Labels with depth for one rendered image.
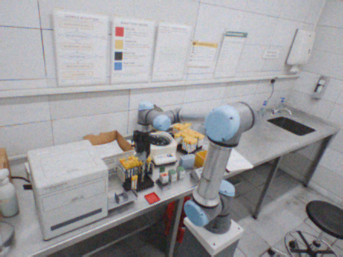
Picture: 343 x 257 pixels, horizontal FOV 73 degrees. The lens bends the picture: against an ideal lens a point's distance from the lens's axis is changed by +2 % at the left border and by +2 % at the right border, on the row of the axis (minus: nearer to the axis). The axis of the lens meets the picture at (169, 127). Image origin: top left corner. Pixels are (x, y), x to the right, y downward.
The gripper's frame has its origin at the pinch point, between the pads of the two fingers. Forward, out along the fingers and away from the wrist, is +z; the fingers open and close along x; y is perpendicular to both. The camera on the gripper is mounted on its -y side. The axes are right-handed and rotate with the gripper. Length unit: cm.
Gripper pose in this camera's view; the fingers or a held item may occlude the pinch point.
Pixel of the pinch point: (144, 160)
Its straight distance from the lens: 132.2
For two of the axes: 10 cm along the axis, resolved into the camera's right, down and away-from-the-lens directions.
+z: -1.3, 8.9, 4.4
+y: -8.1, 1.6, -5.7
